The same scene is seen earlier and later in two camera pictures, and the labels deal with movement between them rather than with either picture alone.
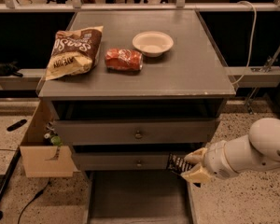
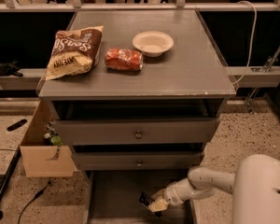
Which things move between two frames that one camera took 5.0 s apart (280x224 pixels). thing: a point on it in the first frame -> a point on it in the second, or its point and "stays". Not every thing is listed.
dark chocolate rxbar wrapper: [178, 163] -> [146, 199]
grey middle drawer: [121, 161] stays
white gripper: [220, 160] -> [172, 194]
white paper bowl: [152, 44] stays
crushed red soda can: [120, 60] stays
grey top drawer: [134, 132] stays
